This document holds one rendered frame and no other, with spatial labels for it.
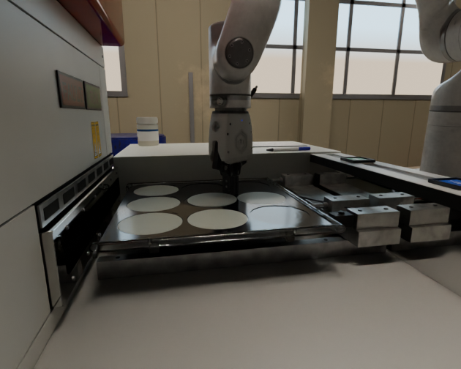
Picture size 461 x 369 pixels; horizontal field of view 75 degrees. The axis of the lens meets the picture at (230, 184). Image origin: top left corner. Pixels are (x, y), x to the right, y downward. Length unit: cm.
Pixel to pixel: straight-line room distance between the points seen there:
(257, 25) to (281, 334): 45
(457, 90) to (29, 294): 91
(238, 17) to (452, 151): 63
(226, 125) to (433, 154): 58
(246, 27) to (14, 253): 44
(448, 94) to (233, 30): 58
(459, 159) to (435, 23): 34
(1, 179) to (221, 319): 28
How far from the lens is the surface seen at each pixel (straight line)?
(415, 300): 51
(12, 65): 37
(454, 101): 93
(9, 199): 33
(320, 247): 56
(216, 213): 53
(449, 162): 94
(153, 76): 311
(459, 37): 93
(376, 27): 379
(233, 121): 60
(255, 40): 54
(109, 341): 40
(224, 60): 53
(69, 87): 52
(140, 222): 50
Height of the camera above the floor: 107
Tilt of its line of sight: 13 degrees down
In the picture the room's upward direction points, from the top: straight up
